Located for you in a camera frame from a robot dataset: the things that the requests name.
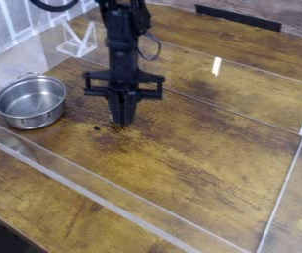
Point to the small steel pot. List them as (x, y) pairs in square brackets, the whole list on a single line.
[(32, 101)]

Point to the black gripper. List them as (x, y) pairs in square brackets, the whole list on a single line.
[(119, 86)]

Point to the clear acrylic barrier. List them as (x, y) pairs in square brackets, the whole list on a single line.
[(282, 236), (162, 222)]

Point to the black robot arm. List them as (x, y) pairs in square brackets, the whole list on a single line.
[(127, 21)]

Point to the black strip on table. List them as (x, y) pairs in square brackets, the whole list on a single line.
[(239, 18)]

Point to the clear acrylic triangle bracket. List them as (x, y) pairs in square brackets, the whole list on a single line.
[(76, 46)]

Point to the clear acrylic barrier front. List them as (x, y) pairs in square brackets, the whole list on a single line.
[(162, 222)]

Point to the clear acrylic barrier right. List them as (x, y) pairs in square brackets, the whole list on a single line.
[(282, 236)]

